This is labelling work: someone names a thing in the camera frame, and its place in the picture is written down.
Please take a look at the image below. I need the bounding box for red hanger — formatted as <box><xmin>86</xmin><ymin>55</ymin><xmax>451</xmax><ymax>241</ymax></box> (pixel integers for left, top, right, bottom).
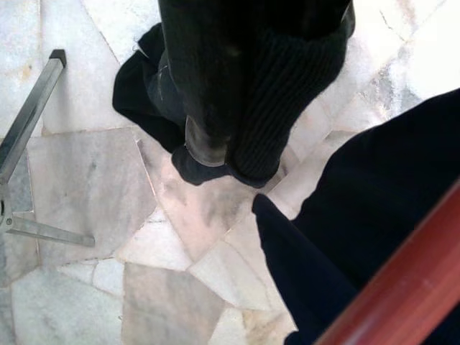
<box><xmin>314</xmin><ymin>179</ymin><xmax>460</xmax><ymax>345</ymax></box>

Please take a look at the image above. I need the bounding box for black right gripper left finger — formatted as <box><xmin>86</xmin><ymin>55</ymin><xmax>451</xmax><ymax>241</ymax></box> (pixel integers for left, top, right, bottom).
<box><xmin>157</xmin><ymin>0</ymin><xmax>260</xmax><ymax>168</ymax></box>

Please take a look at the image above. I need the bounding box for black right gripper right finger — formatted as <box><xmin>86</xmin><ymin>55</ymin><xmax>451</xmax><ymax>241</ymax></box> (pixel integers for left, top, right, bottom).
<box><xmin>231</xmin><ymin>0</ymin><xmax>357</xmax><ymax>183</ymax></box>

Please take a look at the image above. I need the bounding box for navy t-shirt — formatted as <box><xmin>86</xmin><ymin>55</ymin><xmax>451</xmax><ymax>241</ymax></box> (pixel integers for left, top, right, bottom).
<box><xmin>251</xmin><ymin>88</ymin><xmax>460</xmax><ymax>345</ymax></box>

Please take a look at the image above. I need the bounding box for black shirt small chest logo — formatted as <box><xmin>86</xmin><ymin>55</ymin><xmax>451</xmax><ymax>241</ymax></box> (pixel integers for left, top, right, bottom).
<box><xmin>111</xmin><ymin>21</ymin><xmax>288</xmax><ymax>188</ymax></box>

